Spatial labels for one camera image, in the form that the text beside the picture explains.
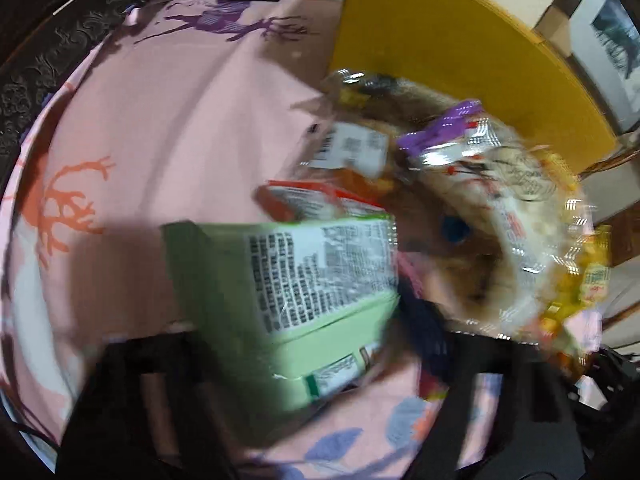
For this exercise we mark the yellow storage box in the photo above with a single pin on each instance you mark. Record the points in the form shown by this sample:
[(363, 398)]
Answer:
[(440, 35)]

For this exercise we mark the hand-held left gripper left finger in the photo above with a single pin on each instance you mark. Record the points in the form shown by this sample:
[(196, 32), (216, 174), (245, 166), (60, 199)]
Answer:
[(120, 357)]

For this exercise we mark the red orange snack packet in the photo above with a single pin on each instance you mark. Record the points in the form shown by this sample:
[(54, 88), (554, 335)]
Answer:
[(310, 200)]

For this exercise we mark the clear snack bag white label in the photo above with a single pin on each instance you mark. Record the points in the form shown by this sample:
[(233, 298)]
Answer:
[(357, 145)]

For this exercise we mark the dark carved wooden furniture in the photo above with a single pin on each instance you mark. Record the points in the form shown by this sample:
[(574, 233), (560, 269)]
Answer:
[(45, 70)]

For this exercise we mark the cardboard piece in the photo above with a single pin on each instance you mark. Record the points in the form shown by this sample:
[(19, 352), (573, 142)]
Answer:
[(552, 27)]

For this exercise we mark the yellow snack packet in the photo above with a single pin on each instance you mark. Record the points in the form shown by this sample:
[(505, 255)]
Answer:
[(590, 280)]

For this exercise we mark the pale green snack box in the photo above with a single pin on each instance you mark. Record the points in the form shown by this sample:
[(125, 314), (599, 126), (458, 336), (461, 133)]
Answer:
[(325, 340)]

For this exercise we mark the framed picture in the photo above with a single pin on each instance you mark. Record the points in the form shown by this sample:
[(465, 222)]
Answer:
[(607, 35)]

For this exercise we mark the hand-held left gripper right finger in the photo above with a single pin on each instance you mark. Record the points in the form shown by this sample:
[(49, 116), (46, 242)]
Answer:
[(500, 360)]

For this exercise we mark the clear bread bag purple label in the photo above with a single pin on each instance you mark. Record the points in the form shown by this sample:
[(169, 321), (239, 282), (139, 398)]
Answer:
[(500, 200)]

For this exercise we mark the pink printed blanket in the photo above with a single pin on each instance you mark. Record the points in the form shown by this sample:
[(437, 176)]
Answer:
[(175, 125)]

